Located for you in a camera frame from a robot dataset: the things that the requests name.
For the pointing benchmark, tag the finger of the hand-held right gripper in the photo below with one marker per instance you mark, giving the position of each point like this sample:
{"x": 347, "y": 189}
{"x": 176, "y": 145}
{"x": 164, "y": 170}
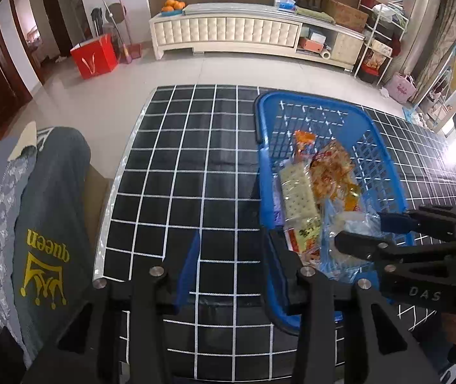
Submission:
{"x": 396, "y": 223}
{"x": 360, "y": 244}

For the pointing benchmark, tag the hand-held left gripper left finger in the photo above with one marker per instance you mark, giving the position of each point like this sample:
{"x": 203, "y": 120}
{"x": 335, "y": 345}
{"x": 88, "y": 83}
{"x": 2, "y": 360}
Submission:
{"x": 188, "y": 272}

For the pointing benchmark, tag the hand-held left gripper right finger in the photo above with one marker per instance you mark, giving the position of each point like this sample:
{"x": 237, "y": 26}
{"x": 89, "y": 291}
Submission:
{"x": 280, "y": 272}

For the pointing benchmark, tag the clear round pastry packet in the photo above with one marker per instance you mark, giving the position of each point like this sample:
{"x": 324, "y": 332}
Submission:
{"x": 352, "y": 220}

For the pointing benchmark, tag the clear cracker packet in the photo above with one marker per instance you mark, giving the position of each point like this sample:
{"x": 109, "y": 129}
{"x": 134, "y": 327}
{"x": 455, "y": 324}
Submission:
{"x": 298, "y": 196}

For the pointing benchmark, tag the yellow orange snack packet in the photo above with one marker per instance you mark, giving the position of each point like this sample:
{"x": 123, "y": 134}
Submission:
{"x": 332, "y": 168}

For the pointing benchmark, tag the orange stick snack packet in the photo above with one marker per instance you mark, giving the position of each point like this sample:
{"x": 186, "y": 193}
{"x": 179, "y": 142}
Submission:
{"x": 304, "y": 140}

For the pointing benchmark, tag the blue plastic basket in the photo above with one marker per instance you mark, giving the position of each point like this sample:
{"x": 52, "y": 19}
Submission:
{"x": 267, "y": 152}

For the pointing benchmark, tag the black checked tablecloth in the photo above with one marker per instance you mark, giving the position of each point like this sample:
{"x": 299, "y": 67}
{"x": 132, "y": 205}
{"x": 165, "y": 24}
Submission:
{"x": 172, "y": 168}

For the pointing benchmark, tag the pink tote bag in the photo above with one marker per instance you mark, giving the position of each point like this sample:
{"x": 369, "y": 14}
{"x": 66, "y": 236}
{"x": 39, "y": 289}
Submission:
{"x": 402, "y": 88}

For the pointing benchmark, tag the grey crown print cloth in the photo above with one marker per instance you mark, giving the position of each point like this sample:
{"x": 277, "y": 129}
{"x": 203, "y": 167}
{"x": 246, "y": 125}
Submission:
{"x": 52, "y": 208}

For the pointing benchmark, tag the white shelf rack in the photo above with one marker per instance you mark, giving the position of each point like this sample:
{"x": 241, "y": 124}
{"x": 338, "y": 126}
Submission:
{"x": 363, "y": 54}

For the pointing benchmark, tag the white paper roll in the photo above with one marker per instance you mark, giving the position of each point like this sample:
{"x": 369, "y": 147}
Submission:
{"x": 325, "y": 54}

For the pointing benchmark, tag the patterned curtain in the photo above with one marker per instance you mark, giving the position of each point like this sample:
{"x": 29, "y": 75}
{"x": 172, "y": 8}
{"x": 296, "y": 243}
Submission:
{"x": 448, "y": 40}

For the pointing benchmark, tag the blue-grey lace cloth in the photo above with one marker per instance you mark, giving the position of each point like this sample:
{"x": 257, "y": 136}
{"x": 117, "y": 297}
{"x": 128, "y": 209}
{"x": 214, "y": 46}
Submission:
{"x": 0, "y": 216}

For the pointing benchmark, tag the cream cloth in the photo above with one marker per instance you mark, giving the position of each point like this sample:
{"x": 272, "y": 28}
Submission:
{"x": 26, "y": 140}

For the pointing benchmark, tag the brown cardboard box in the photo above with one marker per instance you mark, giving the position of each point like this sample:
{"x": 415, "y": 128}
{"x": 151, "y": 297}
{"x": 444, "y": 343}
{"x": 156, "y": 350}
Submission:
{"x": 348, "y": 15}

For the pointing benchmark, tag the silver tower air conditioner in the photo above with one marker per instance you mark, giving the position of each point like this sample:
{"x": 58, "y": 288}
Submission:
{"x": 424, "y": 4}

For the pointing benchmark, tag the green folded cloth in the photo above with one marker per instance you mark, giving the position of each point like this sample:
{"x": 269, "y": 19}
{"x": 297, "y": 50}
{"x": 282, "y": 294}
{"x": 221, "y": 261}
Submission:
{"x": 316, "y": 15}

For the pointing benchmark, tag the broom with dustpan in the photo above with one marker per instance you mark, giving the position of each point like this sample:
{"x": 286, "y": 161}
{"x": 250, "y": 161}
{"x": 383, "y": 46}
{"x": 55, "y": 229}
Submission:
{"x": 132, "y": 52}

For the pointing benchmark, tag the red paper bag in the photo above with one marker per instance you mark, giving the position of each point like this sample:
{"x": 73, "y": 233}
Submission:
{"x": 94, "y": 58}

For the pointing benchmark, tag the white TV cabinet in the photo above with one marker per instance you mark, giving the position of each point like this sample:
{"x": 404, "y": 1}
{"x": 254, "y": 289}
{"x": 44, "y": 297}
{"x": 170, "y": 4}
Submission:
{"x": 228, "y": 30}

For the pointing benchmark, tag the blue tissue box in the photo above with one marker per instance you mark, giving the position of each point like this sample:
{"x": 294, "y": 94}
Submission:
{"x": 285, "y": 4}

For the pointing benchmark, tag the plate of oranges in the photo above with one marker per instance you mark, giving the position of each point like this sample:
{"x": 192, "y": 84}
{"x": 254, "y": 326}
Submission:
{"x": 173, "y": 6}

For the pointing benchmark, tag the dark wooden doorway frame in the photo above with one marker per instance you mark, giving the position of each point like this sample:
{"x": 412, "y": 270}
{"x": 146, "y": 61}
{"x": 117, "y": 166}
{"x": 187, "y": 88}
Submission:
{"x": 58, "y": 16}

